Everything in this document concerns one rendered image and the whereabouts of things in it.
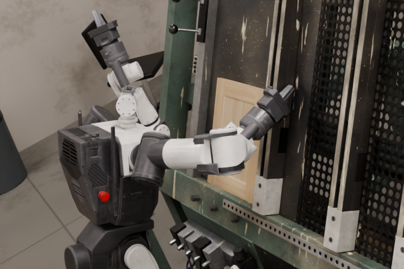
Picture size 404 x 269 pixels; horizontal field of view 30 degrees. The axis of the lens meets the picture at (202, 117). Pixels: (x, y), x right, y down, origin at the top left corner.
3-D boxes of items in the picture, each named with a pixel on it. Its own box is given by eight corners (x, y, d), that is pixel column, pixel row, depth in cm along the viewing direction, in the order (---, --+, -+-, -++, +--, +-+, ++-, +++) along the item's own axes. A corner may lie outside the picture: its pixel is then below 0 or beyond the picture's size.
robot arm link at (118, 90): (128, 61, 277) (145, 90, 284) (107, 71, 279) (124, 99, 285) (128, 69, 272) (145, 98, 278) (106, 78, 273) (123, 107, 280)
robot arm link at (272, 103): (297, 116, 242) (272, 142, 239) (279, 110, 250) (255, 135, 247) (278, 87, 236) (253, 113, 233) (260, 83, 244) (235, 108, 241)
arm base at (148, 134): (172, 188, 226) (139, 177, 221) (154, 191, 237) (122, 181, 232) (184, 140, 230) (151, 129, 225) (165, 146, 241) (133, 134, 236)
